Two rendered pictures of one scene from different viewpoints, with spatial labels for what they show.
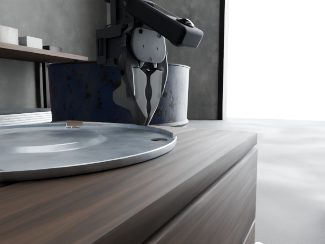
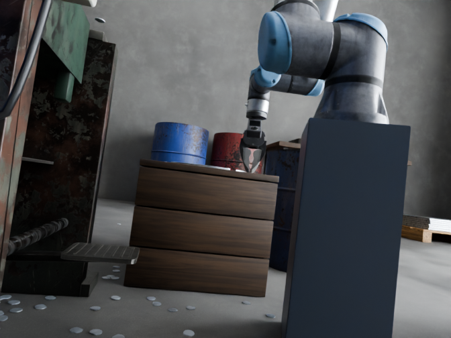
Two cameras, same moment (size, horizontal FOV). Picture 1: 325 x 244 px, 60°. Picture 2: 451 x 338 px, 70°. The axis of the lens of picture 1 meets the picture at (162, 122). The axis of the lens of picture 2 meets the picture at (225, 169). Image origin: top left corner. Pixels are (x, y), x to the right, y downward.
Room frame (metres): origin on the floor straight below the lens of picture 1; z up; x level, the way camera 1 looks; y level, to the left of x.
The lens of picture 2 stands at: (-0.28, -0.81, 0.30)
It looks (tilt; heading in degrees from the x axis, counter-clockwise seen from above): 3 degrees up; 54
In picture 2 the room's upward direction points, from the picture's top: 7 degrees clockwise
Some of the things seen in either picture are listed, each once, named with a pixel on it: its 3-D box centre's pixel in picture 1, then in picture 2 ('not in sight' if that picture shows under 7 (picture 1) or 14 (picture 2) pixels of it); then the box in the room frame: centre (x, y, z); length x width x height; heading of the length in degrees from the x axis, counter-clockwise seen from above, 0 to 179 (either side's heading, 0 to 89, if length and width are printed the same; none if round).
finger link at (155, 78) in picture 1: (141, 98); (255, 161); (0.45, 0.03, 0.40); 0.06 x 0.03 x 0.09; 50
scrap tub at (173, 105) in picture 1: (122, 146); (308, 210); (0.87, 0.13, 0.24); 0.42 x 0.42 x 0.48
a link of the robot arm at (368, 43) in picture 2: not in sight; (352, 53); (0.31, -0.40, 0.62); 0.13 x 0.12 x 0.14; 148
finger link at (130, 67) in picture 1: (133, 67); (246, 147); (0.41, 0.04, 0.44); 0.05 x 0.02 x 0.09; 140
